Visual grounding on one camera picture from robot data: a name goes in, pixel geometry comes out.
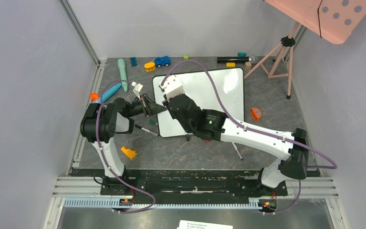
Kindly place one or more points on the black whiteboard marker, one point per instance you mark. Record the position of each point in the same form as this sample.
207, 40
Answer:
146, 130

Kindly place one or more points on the black toy microphone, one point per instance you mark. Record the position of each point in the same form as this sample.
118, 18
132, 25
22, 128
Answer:
238, 59

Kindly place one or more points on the white printed paper sheet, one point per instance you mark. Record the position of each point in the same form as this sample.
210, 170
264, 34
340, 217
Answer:
185, 224

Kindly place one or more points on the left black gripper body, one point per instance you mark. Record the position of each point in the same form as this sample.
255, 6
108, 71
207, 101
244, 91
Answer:
140, 107

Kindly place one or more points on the mint toy crayon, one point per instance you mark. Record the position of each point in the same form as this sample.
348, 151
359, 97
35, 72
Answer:
123, 75

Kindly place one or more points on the tan wooden cube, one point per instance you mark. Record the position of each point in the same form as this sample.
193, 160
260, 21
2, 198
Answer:
248, 65

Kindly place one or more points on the orange semicircle brick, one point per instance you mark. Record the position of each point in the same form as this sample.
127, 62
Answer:
256, 113

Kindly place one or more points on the white whiteboard black frame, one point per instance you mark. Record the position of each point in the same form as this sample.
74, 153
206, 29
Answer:
230, 87

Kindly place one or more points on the yellow rectangular block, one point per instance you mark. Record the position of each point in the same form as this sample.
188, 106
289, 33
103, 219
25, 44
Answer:
230, 65

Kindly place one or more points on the yellow oval toy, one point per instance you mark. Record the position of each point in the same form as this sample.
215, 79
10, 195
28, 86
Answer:
150, 66

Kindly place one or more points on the blue toy car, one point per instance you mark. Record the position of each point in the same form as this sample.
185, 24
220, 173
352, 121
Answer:
162, 61

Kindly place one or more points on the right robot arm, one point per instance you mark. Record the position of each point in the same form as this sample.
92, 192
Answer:
289, 148

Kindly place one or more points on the orange small toy piece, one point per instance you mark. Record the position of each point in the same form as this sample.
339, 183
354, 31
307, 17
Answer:
94, 97

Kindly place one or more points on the teal block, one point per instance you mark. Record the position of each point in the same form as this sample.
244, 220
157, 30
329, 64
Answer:
241, 54

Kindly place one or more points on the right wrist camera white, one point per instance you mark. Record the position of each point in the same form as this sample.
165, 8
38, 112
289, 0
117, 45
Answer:
172, 87

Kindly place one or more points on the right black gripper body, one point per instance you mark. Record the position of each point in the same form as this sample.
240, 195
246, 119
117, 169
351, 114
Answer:
168, 103

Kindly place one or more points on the blue toy crayon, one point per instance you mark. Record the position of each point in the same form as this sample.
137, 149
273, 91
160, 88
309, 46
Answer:
108, 94

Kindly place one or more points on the blue whiteboard marker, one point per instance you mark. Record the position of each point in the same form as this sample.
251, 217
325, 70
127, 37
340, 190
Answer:
237, 151

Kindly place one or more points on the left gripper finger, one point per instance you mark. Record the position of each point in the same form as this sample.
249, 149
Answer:
152, 104
156, 110

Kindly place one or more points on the white cable duct strip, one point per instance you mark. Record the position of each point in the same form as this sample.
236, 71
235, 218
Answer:
116, 203

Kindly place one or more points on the dark blue block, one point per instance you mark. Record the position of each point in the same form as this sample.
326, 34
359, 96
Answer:
133, 61

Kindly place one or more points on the pink tripod stand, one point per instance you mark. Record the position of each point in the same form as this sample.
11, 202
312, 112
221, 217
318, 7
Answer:
286, 43

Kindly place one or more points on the yellow stair block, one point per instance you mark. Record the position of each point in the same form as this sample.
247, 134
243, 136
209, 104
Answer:
131, 154

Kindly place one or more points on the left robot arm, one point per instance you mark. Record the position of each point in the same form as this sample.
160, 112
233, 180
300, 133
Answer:
101, 123

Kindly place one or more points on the pink perforated board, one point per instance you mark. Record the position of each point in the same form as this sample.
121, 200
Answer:
332, 20

